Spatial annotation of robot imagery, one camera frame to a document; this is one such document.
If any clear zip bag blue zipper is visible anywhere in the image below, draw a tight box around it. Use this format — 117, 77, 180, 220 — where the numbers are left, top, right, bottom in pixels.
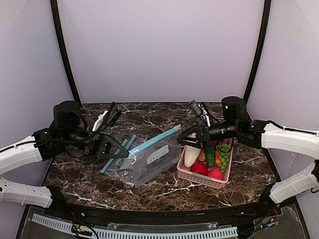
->
100, 124, 181, 188

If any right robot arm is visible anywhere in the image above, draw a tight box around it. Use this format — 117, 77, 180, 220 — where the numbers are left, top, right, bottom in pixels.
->
177, 97, 319, 205

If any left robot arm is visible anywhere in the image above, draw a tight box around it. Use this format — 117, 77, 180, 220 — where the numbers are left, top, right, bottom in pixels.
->
0, 101, 129, 208

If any white radish toy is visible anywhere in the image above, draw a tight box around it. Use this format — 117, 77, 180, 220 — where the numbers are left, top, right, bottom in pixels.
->
184, 145, 201, 168

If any green leaf sprig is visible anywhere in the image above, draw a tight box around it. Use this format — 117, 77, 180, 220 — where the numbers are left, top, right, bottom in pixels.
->
185, 118, 197, 123

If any brown potato toy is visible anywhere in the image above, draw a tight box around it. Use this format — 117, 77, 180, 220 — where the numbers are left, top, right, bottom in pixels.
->
197, 148, 206, 162

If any green cucumber toy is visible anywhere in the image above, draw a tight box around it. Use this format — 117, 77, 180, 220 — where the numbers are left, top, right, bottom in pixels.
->
205, 144, 215, 168

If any red apple toy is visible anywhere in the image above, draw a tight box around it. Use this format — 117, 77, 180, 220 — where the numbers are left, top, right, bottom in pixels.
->
191, 162, 208, 176

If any orange carrot toy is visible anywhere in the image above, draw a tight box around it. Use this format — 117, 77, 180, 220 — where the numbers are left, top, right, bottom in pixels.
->
214, 150, 222, 167

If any pink plastic basket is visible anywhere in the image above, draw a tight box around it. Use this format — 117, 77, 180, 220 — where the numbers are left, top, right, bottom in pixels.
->
177, 149, 233, 189

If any green grapes toy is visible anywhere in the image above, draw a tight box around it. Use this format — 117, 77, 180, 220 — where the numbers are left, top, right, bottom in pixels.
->
216, 143, 232, 174

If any pink red fruit toy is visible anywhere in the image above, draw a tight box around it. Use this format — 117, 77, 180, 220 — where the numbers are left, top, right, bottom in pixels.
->
207, 168, 223, 180

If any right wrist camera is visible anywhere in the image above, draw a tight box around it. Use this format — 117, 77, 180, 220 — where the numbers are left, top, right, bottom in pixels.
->
188, 100, 211, 126

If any white slotted cable duct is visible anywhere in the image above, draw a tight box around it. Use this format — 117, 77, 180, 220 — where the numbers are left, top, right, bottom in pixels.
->
32, 213, 238, 239

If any black front rail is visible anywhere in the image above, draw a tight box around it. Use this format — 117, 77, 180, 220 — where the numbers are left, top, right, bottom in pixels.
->
59, 203, 262, 226

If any black frame post right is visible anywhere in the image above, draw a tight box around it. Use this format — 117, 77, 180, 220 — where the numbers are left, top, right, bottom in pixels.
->
243, 0, 272, 103

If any black frame post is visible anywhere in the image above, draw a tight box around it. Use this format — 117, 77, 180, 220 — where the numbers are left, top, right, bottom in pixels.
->
243, 0, 272, 103
50, 0, 82, 106

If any black frame post left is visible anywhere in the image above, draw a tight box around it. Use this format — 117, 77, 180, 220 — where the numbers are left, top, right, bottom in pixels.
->
50, 0, 82, 106

